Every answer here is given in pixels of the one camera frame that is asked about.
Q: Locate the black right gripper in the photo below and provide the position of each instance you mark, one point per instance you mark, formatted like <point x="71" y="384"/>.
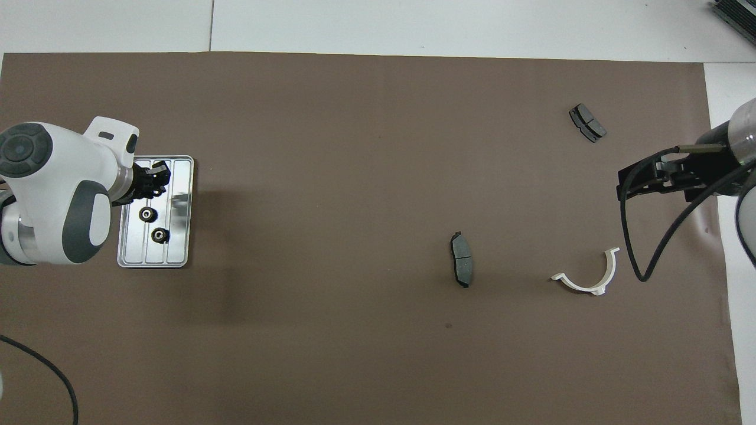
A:
<point x="679" y="174"/>

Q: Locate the brown table mat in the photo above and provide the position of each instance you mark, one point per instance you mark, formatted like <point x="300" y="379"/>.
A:
<point x="354" y="177"/>

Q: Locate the grey ribbed device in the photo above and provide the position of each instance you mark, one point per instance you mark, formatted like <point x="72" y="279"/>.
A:
<point x="738" y="18"/>

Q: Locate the long dark grey brake pad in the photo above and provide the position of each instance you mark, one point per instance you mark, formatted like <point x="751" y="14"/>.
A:
<point x="462" y="260"/>

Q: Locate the split dark grey brake pad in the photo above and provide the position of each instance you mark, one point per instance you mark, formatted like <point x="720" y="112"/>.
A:
<point x="587" y="122"/>

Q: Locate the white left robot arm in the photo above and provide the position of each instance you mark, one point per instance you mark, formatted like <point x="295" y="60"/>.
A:
<point x="53" y="177"/>

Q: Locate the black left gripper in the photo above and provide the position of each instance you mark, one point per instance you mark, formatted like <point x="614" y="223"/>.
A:
<point x="139" y="183"/>

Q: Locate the silver metal tray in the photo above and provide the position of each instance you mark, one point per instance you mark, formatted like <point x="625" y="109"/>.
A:
<point x="177" y="236"/>

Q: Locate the large black bearing gear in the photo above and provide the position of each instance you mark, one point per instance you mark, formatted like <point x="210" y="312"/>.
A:
<point x="159" y="235"/>
<point x="147" y="214"/>

